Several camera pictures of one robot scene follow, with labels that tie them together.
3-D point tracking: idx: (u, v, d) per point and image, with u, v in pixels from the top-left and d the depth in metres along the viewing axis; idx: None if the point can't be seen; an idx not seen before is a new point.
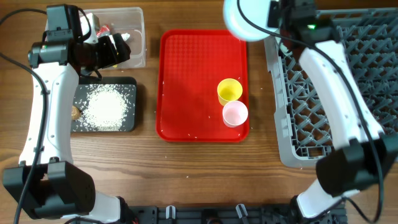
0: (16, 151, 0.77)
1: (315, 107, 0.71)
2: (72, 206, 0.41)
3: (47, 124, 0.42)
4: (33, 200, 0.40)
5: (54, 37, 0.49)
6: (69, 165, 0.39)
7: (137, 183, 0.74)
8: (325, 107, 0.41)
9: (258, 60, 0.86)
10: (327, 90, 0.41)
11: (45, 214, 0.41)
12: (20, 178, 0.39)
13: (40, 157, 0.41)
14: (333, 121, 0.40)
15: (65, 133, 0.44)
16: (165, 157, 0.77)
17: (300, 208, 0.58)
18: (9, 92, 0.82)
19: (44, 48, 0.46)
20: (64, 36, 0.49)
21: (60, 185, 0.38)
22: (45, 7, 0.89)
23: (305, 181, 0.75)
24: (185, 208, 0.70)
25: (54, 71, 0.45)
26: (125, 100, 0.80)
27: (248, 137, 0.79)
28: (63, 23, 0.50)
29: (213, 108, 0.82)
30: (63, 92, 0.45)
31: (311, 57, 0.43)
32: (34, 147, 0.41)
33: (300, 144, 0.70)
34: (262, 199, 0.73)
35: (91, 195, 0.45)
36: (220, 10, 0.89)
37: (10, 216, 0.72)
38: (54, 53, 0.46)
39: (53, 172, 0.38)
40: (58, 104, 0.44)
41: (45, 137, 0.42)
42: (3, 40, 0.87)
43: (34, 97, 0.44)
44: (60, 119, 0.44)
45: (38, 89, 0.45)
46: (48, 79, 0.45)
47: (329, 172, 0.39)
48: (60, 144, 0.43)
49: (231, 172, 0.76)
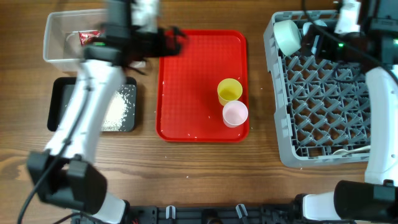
0: (16, 151, 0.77)
1: (315, 107, 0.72)
2: (80, 205, 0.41)
3: (83, 120, 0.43)
4: (46, 187, 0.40)
5: (112, 33, 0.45)
6: (89, 167, 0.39)
7: (137, 183, 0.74)
8: (375, 124, 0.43)
9: (258, 60, 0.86)
10: (385, 114, 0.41)
11: (54, 203, 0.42)
12: (42, 165, 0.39)
13: (66, 149, 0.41)
14: (377, 150, 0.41)
15: (96, 132, 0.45)
16: (165, 157, 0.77)
17: (303, 210, 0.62)
18: (9, 92, 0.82)
19: (95, 46, 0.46)
20: (119, 35, 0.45)
21: (75, 183, 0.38)
22: (45, 7, 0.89)
23: (305, 181, 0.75)
24: (185, 208, 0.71)
25: (102, 71, 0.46)
26: (125, 100, 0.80)
27: (248, 137, 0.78)
28: (119, 20, 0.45)
29: (213, 108, 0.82)
30: (103, 94, 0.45)
31: (381, 76, 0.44)
32: (64, 138, 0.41)
33: (300, 144, 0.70)
34: (262, 199, 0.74)
35: (103, 196, 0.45)
36: (220, 10, 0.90)
37: (10, 216, 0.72)
38: (104, 53, 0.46)
39: (74, 170, 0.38)
40: (95, 103, 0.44)
41: (77, 132, 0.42)
42: (3, 40, 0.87)
43: (79, 91, 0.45)
44: (96, 117, 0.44)
45: (83, 83, 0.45)
46: (94, 76, 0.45)
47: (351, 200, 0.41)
48: (89, 143, 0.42)
49: (231, 172, 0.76)
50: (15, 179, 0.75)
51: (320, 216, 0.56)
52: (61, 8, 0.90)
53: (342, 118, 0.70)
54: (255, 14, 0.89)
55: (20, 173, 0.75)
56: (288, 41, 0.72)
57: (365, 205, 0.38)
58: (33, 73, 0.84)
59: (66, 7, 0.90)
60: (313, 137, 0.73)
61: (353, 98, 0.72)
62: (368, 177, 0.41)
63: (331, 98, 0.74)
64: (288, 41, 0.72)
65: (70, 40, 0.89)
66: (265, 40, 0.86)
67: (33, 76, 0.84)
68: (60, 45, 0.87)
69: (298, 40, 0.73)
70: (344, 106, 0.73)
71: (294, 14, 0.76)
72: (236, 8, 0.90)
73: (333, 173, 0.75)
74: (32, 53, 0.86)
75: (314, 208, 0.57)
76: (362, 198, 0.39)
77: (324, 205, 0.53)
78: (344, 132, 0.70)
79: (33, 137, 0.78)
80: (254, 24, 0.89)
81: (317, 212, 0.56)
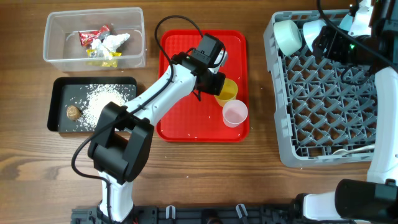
0: (16, 151, 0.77)
1: (315, 107, 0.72)
2: (125, 164, 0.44)
3: (157, 98, 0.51)
4: (107, 137, 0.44)
5: (196, 56, 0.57)
6: (152, 131, 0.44)
7: (137, 183, 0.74)
8: (381, 121, 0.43)
9: (258, 60, 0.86)
10: (392, 113, 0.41)
11: (101, 157, 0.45)
12: (115, 116, 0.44)
13: (138, 112, 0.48)
14: (381, 149, 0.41)
15: (161, 113, 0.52)
16: (165, 157, 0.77)
17: (303, 208, 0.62)
18: (9, 92, 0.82)
19: (186, 60, 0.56)
20: (203, 59, 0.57)
21: (137, 140, 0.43)
22: (45, 7, 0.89)
23: (305, 181, 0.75)
24: (185, 208, 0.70)
25: (184, 72, 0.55)
26: (125, 99, 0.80)
27: (248, 137, 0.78)
28: (207, 48, 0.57)
29: (213, 108, 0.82)
30: (179, 89, 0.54)
31: (390, 76, 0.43)
32: (138, 103, 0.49)
33: (300, 144, 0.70)
34: (262, 199, 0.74)
35: (139, 170, 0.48)
36: (220, 10, 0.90)
37: (10, 216, 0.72)
38: (188, 67, 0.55)
39: (140, 129, 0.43)
40: (173, 91, 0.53)
41: (152, 103, 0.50)
42: (3, 40, 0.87)
43: (161, 79, 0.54)
44: (166, 101, 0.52)
45: (166, 76, 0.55)
46: (178, 74, 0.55)
47: (353, 200, 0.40)
48: (155, 116, 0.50)
49: (231, 172, 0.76)
50: (15, 179, 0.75)
51: (320, 215, 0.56)
52: (61, 9, 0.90)
53: (342, 118, 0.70)
54: (255, 14, 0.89)
55: (20, 173, 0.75)
56: (287, 41, 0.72)
57: (365, 204, 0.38)
58: (33, 73, 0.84)
59: (66, 7, 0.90)
60: (313, 137, 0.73)
61: (354, 98, 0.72)
62: (370, 175, 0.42)
63: (331, 98, 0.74)
64: (288, 40, 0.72)
65: (70, 39, 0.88)
66: (265, 40, 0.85)
67: (33, 76, 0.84)
68: (60, 45, 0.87)
69: (298, 40, 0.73)
70: (343, 106, 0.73)
71: (294, 14, 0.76)
72: (236, 8, 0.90)
73: (333, 173, 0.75)
74: (32, 53, 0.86)
75: (314, 207, 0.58)
76: (364, 196, 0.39)
77: (326, 204, 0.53)
78: (344, 132, 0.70)
79: (33, 137, 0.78)
80: (255, 24, 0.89)
81: (317, 211, 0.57)
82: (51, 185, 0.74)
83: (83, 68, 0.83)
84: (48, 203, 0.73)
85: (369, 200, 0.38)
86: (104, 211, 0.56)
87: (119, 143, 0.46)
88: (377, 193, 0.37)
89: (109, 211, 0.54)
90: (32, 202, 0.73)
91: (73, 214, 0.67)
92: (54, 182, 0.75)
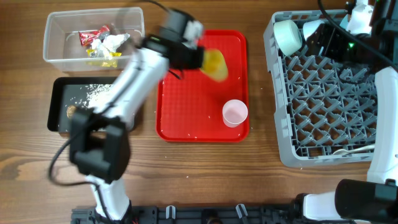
0: (16, 151, 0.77)
1: (315, 107, 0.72)
2: (106, 168, 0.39)
3: (126, 91, 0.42)
4: (81, 141, 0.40)
5: (166, 33, 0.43)
6: (127, 130, 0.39)
7: (137, 183, 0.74)
8: (380, 121, 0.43)
9: (258, 60, 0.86)
10: (391, 114, 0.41)
11: (80, 163, 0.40)
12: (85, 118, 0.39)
13: (107, 112, 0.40)
14: (380, 149, 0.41)
15: (135, 107, 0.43)
16: (165, 157, 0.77)
17: (303, 208, 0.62)
18: (9, 92, 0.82)
19: (155, 40, 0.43)
20: (174, 35, 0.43)
21: (112, 141, 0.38)
22: (45, 7, 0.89)
23: (305, 181, 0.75)
24: (185, 208, 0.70)
25: (155, 55, 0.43)
26: None
27: (248, 137, 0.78)
28: (175, 22, 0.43)
29: (213, 108, 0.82)
30: (153, 76, 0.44)
31: (390, 76, 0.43)
32: (108, 101, 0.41)
33: (300, 144, 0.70)
34: (262, 199, 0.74)
35: (125, 169, 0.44)
36: (220, 10, 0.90)
37: (10, 216, 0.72)
38: (157, 50, 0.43)
39: (112, 128, 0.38)
40: (144, 81, 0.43)
41: (120, 99, 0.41)
42: (3, 40, 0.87)
43: (127, 68, 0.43)
44: (138, 93, 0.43)
45: (134, 62, 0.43)
46: (147, 59, 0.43)
47: (352, 200, 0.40)
48: (127, 112, 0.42)
49: (231, 172, 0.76)
50: (15, 179, 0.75)
51: (320, 216, 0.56)
52: (61, 8, 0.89)
53: (342, 118, 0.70)
54: (255, 14, 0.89)
55: (20, 173, 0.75)
56: (287, 42, 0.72)
57: (365, 203, 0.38)
58: (33, 73, 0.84)
59: (66, 7, 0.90)
60: (313, 137, 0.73)
61: (354, 98, 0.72)
62: (370, 176, 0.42)
63: (332, 98, 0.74)
64: (288, 41, 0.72)
65: (70, 39, 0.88)
66: (265, 40, 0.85)
67: (33, 76, 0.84)
68: (60, 45, 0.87)
69: (298, 40, 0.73)
70: (343, 106, 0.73)
71: (294, 14, 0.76)
72: (236, 8, 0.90)
73: (333, 173, 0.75)
74: (33, 53, 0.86)
75: (314, 206, 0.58)
76: (365, 196, 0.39)
77: (326, 204, 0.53)
78: (344, 132, 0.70)
79: (33, 137, 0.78)
80: (255, 24, 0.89)
81: (316, 211, 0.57)
82: (52, 185, 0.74)
83: (83, 68, 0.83)
84: (48, 203, 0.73)
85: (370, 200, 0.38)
86: (101, 213, 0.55)
87: (97, 144, 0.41)
88: (379, 193, 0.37)
89: (106, 212, 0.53)
90: (32, 202, 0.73)
91: (73, 214, 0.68)
92: (54, 182, 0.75)
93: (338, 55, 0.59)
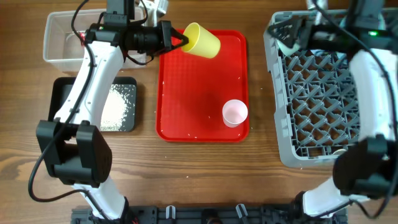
0: (16, 151, 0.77)
1: (315, 107, 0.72)
2: (88, 172, 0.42)
3: (87, 92, 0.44)
4: (56, 155, 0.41)
5: (109, 20, 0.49)
6: (97, 131, 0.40)
7: (137, 183, 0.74)
8: (360, 94, 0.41)
9: (258, 60, 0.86)
10: (368, 88, 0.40)
11: (62, 175, 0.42)
12: (51, 132, 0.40)
13: (73, 117, 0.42)
14: (365, 116, 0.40)
15: (99, 106, 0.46)
16: (165, 157, 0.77)
17: (303, 204, 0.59)
18: (9, 92, 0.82)
19: (100, 30, 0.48)
20: (120, 21, 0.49)
21: (85, 147, 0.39)
22: (45, 7, 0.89)
23: (305, 181, 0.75)
24: (185, 208, 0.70)
25: (104, 49, 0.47)
26: (125, 100, 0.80)
27: (248, 137, 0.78)
28: (119, 8, 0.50)
29: (214, 108, 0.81)
30: (108, 69, 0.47)
31: (362, 56, 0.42)
32: (70, 108, 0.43)
33: (300, 144, 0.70)
34: (262, 199, 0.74)
35: (108, 167, 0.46)
36: (221, 10, 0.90)
37: (9, 216, 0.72)
38: (107, 37, 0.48)
39: (81, 134, 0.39)
40: (102, 76, 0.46)
41: (83, 102, 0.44)
42: (3, 40, 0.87)
43: (81, 68, 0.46)
44: (99, 91, 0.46)
45: (87, 61, 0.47)
46: (97, 55, 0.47)
47: (351, 165, 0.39)
48: (93, 113, 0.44)
49: (231, 172, 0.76)
50: (15, 179, 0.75)
51: (323, 208, 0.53)
52: (61, 8, 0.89)
53: (342, 118, 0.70)
54: (255, 14, 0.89)
55: (20, 173, 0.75)
56: None
57: (363, 161, 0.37)
58: (33, 73, 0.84)
59: (66, 7, 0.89)
60: (313, 137, 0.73)
61: (354, 98, 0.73)
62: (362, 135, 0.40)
63: (331, 98, 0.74)
64: None
65: (70, 39, 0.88)
66: (265, 38, 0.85)
67: (33, 76, 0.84)
68: (60, 45, 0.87)
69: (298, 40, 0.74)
70: (343, 106, 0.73)
71: (294, 14, 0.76)
72: (237, 8, 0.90)
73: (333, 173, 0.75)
74: (32, 53, 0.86)
75: (315, 200, 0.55)
76: (359, 156, 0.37)
77: (324, 194, 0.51)
78: (344, 132, 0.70)
79: (33, 137, 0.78)
80: (255, 24, 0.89)
81: (318, 204, 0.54)
82: (51, 185, 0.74)
83: None
84: (48, 202, 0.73)
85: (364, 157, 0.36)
86: (99, 216, 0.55)
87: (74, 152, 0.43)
88: (370, 145, 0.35)
89: (102, 213, 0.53)
90: (32, 202, 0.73)
91: (73, 214, 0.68)
92: (54, 182, 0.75)
93: (326, 40, 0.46)
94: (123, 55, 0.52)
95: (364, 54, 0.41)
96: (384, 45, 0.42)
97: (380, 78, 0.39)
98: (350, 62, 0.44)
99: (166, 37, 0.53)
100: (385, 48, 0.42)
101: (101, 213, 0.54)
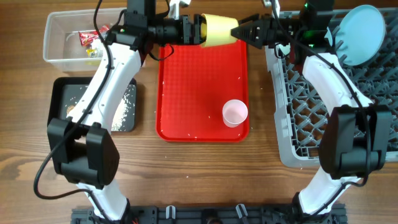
0: (16, 151, 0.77)
1: (315, 107, 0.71)
2: (95, 174, 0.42)
3: (102, 94, 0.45)
4: (64, 154, 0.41)
5: (130, 20, 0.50)
6: (108, 134, 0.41)
7: (137, 183, 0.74)
8: (321, 88, 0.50)
9: (259, 60, 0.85)
10: (325, 80, 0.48)
11: (69, 173, 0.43)
12: (63, 131, 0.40)
13: (85, 119, 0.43)
14: (330, 101, 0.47)
15: (112, 108, 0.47)
16: (165, 157, 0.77)
17: (301, 204, 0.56)
18: (9, 91, 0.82)
19: (120, 32, 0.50)
20: (140, 22, 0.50)
21: (92, 148, 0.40)
22: (44, 7, 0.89)
23: (305, 181, 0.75)
24: (186, 208, 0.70)
25: (123, 53, 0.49)
26: (125, 99, 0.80)
27: (248, 137, 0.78)
28: (140, 8, 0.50)
29: (214, 108, 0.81)
30: (124, 73, 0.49)
31: (311, 61, 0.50)
32: (84, 108, 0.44)
33: (300, 144, 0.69)
34: (262, 199, 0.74)
35: (114, 172, 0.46)
36: (221, 10, 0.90)
37: (10, 216, 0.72)
38: (126, 40, 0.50)
39: (92, 135, 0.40)
40: (116, 79, 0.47)
41: (96, 104, 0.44)
42: (3, 40, 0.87)
43: (99, 68, 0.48)
44: (114, 94, 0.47)
45: (105, 63, 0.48)
46: (116, 58, 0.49)
47: (329, 144, 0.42)
48: (105, 115, 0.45)
49: (231, 172, 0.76)
50: (15, 179, 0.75)
51: (320, 201, 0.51)
52: (61, 8, 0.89)
53: None
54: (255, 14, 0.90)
55: (20, 173, 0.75)
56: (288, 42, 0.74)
57: (339, 134, 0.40)
58: (33, 73, 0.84)
59: (66, 7, 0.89)
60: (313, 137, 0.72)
61: None
62: None
63: None
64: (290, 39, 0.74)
65: (70, 39, 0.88)
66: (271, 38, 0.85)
67: (33, 76, 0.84)
68: (60, 45, 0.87)
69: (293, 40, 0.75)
70: None
71: (294, 14, 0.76)
72: (237, 8, 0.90)
73: None
74: (33, 52, 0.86)
75: (311, 196, 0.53)
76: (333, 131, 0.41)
77: (318, 187, 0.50)
78: None
79: (33, 137, 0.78)
80: None
81: (313, 199, 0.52)
82: (51, 185, 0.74)
83: (83, 68, 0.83)
84: (48, 202, 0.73)
85: (337, 129, 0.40)
86: (99, 215, 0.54)
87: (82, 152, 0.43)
88: (341, 117, 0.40)
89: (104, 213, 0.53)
90: (32, 202, 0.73)
91: (73, 214, 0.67)
92: (54, 182, 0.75)
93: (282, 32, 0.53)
94: (140, 60, 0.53)
95: (310, 58, 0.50)
96: (323, 50, 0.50)
97: (329, 69, 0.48)
98: (301, 71, 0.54)
99: (185, 32, 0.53)
100: (326, 51, 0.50)
101: (102, 213, 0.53)
